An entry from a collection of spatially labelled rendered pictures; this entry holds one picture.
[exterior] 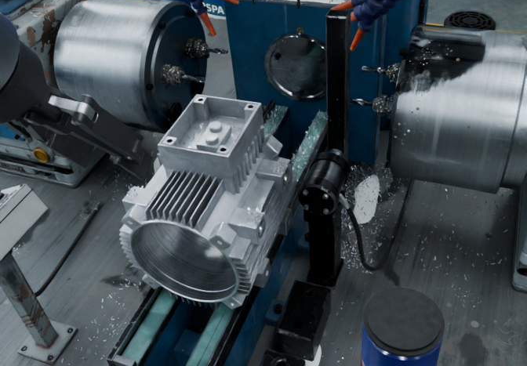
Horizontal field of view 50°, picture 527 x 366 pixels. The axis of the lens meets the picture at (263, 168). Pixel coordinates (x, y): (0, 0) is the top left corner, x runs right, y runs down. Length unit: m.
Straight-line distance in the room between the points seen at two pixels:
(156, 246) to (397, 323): 0.47
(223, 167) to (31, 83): 0.29
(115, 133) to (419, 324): 0.32
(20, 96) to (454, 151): 0.59
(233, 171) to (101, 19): 0.46
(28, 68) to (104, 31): 0.56
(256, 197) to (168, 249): 0.17
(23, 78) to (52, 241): 0.71
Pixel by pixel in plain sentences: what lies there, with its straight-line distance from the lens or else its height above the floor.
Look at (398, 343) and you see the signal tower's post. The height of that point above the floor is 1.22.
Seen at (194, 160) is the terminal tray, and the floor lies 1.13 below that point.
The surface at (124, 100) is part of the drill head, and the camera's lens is 1.04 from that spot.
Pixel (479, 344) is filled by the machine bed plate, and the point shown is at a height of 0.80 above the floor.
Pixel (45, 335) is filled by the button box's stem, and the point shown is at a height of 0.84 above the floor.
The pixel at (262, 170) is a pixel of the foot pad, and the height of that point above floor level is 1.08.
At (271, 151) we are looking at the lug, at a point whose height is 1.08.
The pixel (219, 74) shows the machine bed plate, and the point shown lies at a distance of 1.54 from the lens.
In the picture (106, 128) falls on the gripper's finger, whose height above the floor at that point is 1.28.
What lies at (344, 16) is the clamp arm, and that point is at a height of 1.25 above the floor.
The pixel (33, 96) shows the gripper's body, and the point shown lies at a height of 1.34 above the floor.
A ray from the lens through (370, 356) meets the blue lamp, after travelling 0.47.
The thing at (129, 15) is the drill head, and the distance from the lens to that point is 1.06.
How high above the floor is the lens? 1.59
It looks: 41 degrees down
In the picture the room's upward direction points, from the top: 6 degrees counter-clockwise
